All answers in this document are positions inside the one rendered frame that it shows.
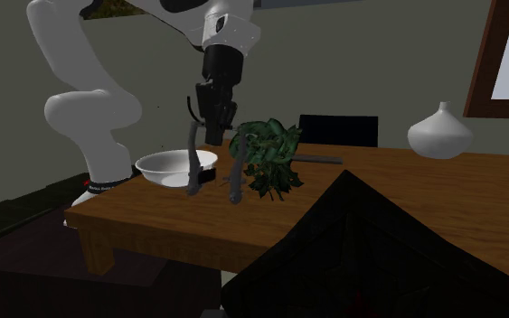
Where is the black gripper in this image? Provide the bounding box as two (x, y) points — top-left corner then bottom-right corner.
(186, 43), (249, 205)

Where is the white bowl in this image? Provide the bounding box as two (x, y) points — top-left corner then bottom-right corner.
(135, 149), (219, 189)

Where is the green leafy vegetable bunch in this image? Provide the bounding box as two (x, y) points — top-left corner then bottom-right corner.
(229, 117), (305, 202)

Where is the grey rod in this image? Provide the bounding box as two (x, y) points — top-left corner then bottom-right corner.
(290, 154), (344, 166)

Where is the black chair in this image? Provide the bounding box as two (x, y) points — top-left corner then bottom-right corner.
(297, 114), (380, 149)

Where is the brown wooden table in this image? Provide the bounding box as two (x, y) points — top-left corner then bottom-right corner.
(63, 142), (509, 290)

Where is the white bulbous vase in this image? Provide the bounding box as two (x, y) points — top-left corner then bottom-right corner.
(407, 100), (474, 160)

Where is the brown framed window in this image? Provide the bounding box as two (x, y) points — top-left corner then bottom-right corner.
(462, 0), (509, 120)

